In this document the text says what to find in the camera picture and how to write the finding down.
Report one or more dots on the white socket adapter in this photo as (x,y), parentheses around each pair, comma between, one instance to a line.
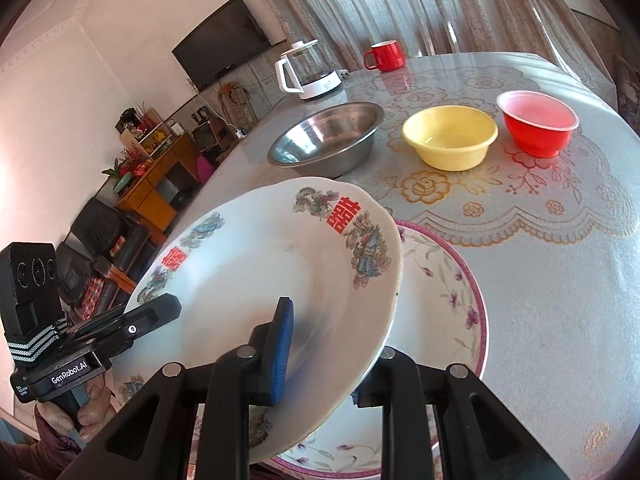
(344,74)

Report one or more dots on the person's left hand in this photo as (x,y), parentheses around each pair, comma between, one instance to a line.
(97,410)

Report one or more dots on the red mug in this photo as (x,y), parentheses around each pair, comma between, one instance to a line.
(387,57)

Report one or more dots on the white phoenix print plate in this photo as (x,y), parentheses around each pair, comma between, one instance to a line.
(240,270)

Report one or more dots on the pink rimmed floral plate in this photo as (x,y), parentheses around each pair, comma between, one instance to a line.
(440,300)

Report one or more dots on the grey pleated curtain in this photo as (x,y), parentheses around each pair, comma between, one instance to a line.
(400,0)

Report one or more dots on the orange wooden cabinet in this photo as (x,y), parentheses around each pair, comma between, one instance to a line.
(150,195)

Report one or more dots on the person's left forearm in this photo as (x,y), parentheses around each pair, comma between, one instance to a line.
(35,452)

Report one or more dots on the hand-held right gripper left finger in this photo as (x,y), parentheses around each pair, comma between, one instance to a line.
(281,355)

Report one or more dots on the red plastic bowl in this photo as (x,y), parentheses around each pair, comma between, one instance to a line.
(535,140)

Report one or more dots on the yellow plastic bowl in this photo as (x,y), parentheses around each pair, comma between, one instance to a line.
(450,152)

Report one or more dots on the pink plastic basin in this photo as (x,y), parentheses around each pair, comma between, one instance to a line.
(203,169)

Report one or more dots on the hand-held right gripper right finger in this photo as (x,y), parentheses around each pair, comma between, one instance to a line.
(397,382)

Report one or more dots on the dark small appliance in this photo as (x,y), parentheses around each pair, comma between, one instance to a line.
(204,136)

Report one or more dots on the black leather sofa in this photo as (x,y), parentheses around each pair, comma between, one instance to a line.
(100,225)

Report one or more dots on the wooden folding chair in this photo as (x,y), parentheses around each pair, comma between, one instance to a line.
(235,100)

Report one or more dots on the stainless steel bowl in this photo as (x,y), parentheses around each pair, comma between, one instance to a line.
(325,130)

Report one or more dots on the lace floral tablecloth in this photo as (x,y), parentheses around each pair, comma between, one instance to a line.
(500,200)

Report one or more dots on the green ceramic pot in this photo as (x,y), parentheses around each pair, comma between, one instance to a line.
(121,180)

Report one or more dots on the black flat screen television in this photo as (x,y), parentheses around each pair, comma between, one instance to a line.
(220,42)

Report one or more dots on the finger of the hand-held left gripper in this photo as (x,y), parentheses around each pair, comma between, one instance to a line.
(150,316)

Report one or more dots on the red artificial flowers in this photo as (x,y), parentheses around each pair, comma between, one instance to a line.
(134,161)

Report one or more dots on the white glass electric kettle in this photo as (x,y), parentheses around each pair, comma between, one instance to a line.
(310,67)

